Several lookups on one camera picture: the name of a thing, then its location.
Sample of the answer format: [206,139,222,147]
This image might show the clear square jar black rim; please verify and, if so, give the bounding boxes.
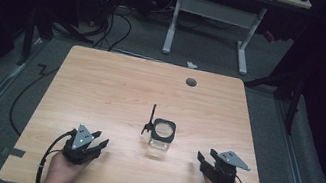
[145,116,179,162]

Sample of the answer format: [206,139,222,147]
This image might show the white metal desk frame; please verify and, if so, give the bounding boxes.
[159,0,313,85]

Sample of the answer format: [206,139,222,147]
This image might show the black jar lid clasp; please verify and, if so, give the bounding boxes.
[140,102,159,137]

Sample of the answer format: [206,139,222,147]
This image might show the crumpled white paper scrap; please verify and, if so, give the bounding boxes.
[185,60,199,70]

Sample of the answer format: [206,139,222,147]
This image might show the grey tape strip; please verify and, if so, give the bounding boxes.
[1,146,27,159]

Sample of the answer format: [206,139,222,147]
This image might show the black floor cable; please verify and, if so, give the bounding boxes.
[5,59,61,142]

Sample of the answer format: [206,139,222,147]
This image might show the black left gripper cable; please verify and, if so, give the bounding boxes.
[34,124,78,183]

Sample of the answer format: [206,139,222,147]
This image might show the black metal stand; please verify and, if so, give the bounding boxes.
[236,62,307,136]
[14,2,97,78]

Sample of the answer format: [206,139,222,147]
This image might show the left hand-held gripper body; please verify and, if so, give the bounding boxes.
[59,120,102,169]

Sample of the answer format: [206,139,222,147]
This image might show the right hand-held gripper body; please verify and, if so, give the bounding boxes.
[208,147,254,183]

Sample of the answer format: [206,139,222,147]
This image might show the bundle of black cables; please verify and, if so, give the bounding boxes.
[84,0,138,55]

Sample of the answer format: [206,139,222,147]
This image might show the person's left hand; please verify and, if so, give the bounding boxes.
[39,149,93,183]

